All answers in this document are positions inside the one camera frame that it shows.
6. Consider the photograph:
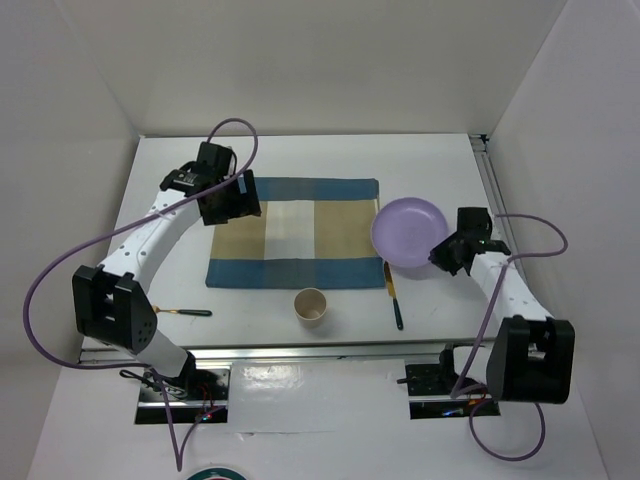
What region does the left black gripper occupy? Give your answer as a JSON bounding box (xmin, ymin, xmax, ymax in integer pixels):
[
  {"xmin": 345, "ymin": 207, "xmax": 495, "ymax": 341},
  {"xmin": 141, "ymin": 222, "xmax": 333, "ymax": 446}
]
[{"xmin": 202, "ymin": 169, "xmax": 260, "ymax": 226}]

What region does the purple plate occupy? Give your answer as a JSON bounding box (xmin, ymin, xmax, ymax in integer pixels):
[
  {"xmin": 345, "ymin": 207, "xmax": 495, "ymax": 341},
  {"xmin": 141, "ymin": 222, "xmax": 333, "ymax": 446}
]
[{"xmin": 370, "ymin": 197, "xmax": 449, "ymax": 269}]

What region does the green handled gold knife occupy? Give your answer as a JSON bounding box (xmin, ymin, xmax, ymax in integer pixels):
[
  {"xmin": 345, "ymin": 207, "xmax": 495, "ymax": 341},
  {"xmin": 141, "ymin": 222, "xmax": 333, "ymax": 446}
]
[{"xmin": 383, "ymin": 262, "xmax": 404, "ymax": 331}]

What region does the blue tan white placemat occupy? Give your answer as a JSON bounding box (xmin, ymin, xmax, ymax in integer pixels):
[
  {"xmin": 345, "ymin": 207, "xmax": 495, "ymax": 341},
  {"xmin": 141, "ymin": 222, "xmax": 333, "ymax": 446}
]
[{"xmin": 205, "ymin": 177, "xmax": 385, "ymax": 290}]

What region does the beige cup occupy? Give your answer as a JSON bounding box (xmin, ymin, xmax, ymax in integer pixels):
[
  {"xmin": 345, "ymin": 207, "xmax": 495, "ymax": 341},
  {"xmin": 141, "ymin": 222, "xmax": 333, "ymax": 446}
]
[{"xmin": 293, "ymin": 288, "xmax": 327, "ymax": 329}]

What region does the green handled gold fork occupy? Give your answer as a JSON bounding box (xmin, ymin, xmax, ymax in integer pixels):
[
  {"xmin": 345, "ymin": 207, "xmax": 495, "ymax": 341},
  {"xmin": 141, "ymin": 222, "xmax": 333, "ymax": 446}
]
[{"xmin": 152, "ymin": 306, "xmax": 213, "ymax": 317}]

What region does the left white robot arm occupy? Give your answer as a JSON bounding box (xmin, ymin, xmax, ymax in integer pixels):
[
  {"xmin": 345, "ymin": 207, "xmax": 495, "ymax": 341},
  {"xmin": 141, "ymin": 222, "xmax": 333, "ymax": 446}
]
[{"xmin": 72, "ymin": 142, "xmax": 261, "ymax": 399}]

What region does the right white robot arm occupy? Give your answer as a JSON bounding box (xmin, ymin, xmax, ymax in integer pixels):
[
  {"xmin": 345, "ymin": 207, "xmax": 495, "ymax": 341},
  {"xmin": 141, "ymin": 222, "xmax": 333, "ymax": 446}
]
[{"xmin": 429, "ymin": 207, "xmax": 576, "ymax": 404}]

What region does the green round sticker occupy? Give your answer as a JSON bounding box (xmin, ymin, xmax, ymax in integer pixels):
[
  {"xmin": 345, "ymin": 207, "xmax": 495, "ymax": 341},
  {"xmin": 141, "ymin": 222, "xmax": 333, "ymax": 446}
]
[{"xmin": 187, "ymin": 466, "xmax": 247, "ymax": 480}]

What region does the front aluminium rail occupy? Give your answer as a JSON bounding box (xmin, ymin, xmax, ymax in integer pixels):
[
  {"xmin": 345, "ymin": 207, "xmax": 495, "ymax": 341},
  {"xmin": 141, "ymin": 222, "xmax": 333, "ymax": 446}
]
[{"xmin": 77, "ymin": 339, "xmax": 496, "ymax": 365}]

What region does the aluminium rail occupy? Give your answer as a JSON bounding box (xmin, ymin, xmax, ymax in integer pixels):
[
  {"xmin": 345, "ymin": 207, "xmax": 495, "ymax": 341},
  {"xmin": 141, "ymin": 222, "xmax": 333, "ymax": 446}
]
[
  {"xmin": 469, "ymin": 134, "xmax": 517, "ymax": 252},
  {"xmin": 77, "ymin": 339, "xmax": 496, "ymax": 365}
]

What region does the right aluminium rail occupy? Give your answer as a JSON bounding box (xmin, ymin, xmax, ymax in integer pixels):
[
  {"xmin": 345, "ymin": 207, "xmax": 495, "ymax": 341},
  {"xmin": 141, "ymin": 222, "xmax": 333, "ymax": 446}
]
[{"xmin": 469, "ymin": 134, "xmax": 517, "ymax": 252}]

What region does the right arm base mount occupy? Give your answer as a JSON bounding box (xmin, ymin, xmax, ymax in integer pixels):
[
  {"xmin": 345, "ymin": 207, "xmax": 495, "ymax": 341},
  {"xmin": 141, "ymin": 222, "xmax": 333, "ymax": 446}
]
[{"xmin": 396, "ymin": 349, "xmax": 500, "ymax": 420}]

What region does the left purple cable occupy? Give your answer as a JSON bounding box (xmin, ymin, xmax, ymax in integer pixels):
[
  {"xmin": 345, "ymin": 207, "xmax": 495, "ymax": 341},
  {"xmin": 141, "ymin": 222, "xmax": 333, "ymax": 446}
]
[{"xmin": 22, "ymin": 117, "xmax": 261, "ymax": 472}]

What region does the purple cable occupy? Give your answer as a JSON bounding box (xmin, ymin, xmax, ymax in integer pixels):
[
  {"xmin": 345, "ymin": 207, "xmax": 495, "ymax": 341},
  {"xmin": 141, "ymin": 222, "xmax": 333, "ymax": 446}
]
[
  {"xmin": 22, "ymin": 117, "xmax": 261, "ymax": 472},
  {"xmin": 449, "ymin": 213, "xmax": 569, "ymax": 461}
]

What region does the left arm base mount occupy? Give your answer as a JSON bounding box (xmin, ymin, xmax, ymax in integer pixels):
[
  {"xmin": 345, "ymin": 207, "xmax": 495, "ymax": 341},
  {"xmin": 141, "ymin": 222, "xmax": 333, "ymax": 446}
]
[{"xmin": 119, "ymin": 365, "xmax": 231, "ymax": 425}]

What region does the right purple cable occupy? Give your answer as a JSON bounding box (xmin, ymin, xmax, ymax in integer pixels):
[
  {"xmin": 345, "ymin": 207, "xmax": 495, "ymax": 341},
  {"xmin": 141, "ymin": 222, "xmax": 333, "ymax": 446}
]
[{"xmin": 449, "ymin": 213, "xmax": 569, "ymax": 461}]

